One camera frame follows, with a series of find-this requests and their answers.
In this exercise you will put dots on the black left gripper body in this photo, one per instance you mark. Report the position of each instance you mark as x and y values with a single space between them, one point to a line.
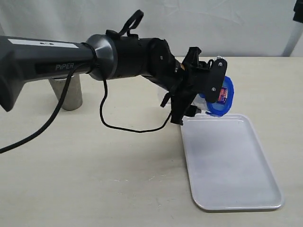
193 77

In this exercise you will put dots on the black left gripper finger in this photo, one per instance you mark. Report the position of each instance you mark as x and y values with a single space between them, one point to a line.
193 111

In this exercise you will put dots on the clear tall plastic container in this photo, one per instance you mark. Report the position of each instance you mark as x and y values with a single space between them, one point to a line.
195 100

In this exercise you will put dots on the blue plastic snap lid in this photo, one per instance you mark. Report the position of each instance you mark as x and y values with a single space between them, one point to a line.
223 103

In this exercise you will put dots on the stainless steel cup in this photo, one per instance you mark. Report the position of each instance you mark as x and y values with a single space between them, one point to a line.
73 98

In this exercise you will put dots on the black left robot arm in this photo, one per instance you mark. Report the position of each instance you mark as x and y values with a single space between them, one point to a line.
105 57

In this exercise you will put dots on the white backdrop curtain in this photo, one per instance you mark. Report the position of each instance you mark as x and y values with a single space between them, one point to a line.
218 27

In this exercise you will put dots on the white rectangular plastic tray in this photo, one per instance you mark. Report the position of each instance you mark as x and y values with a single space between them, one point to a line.
227 168

